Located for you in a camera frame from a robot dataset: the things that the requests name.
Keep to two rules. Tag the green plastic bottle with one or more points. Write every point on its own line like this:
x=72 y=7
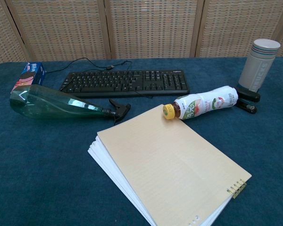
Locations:
x=49 y=103

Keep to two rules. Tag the white printed tube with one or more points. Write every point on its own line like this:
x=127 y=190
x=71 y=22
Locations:
x=202 y=103

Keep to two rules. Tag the black stapler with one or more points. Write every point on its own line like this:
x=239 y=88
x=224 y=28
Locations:
x=247 y=103

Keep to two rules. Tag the blue cookie box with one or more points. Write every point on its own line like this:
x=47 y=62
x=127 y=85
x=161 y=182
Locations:
x=30 y=77

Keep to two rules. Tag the blue table cloth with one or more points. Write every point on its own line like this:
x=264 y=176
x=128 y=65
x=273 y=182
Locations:
x=37 y=164

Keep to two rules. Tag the beige spiral notebook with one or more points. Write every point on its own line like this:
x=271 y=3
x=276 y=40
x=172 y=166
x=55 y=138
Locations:
x=167 y=160

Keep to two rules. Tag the black computer keyboard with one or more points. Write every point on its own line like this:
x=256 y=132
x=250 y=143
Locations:
x=122 y=82

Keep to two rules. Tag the white striped tumbler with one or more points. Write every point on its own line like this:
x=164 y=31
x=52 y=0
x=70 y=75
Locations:
x=257 y=68

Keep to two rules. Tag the woven folding screen panel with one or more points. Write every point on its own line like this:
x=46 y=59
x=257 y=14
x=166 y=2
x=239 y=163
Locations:
x=238 y=23
x=61 y=28
x=2 y=35
x=155 y=28

